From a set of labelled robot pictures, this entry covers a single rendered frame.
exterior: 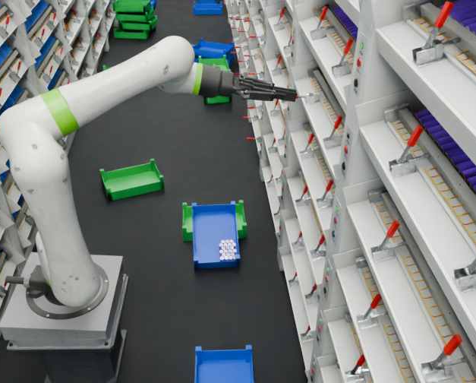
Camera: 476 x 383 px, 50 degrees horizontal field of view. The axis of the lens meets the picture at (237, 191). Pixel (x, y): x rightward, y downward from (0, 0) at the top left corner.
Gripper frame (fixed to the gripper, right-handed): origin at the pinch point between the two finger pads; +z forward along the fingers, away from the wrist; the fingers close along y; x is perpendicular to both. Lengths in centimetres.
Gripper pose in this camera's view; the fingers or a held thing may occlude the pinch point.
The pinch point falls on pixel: (284, 93)
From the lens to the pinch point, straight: 158.0
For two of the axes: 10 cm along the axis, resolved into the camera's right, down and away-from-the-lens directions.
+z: 9.8, 1.3, 1.8
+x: 2.1, -7.9, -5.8
